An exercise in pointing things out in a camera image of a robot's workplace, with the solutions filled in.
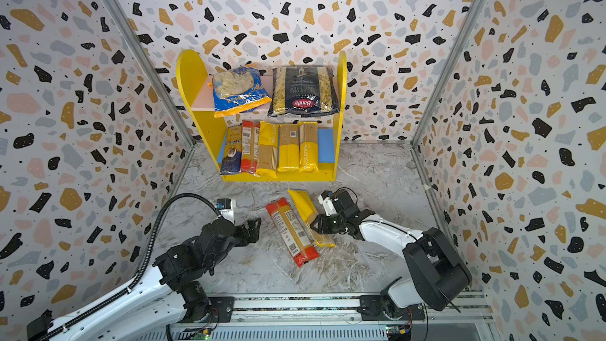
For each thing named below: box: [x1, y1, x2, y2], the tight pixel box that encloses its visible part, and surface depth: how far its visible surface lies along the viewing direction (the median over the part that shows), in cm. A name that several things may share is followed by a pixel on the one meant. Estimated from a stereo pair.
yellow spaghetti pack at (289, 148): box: [277, 123, 300, 172], surface depth 99 cm
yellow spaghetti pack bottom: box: [298, 121, 320, 173], surface depth 98 cm
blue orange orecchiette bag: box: [207, 66, 273, 118], surface depth 72 cm
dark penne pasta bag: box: [267, 65, 341, 118], surface depth 74 cm
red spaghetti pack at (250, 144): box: [240, 119, 261, 175], surface depth 97 cm
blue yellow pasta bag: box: [220, 124, 243, 176], surface depth 96 cm
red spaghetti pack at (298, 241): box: [265, 197, 321, 268], surface depth 90 cm
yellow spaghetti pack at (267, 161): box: [255, 120, 280, 180], surface depth 97 cm
